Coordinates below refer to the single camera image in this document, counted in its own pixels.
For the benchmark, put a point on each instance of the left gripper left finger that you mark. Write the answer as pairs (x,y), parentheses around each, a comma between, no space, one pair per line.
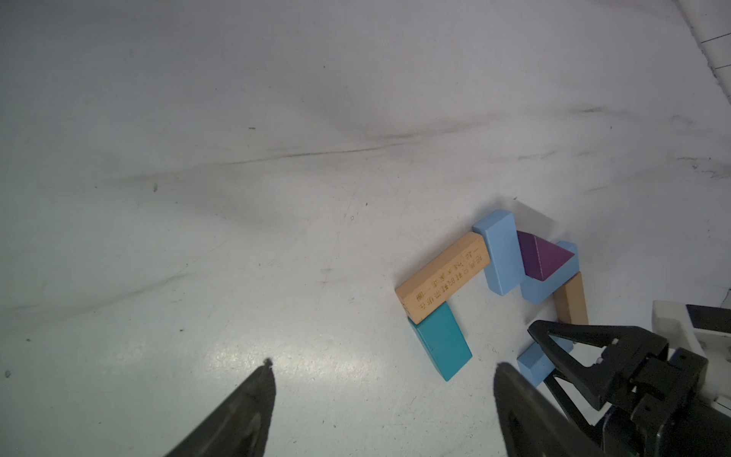
(240,425)

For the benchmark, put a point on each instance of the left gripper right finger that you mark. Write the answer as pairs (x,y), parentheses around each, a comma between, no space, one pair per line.
(530,425)

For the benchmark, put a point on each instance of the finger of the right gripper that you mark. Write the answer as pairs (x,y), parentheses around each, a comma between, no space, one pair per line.
(602,362)
(569,408)

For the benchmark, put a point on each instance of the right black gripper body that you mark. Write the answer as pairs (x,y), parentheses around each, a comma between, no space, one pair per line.
(668,417)

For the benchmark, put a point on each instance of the light blue block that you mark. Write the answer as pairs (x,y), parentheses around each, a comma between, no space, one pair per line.
(536,291)
(534,365)
(506,270)

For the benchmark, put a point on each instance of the natural wood block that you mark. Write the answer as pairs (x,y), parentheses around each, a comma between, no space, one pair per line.
(570,302)
(435,283)

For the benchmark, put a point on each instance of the teal block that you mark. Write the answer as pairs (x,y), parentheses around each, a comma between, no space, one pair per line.
(443,341)

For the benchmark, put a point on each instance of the purple triangular block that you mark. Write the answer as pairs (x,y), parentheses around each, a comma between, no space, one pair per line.
(541,258)

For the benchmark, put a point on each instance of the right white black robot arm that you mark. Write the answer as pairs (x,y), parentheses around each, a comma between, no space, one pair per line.
(702,330)

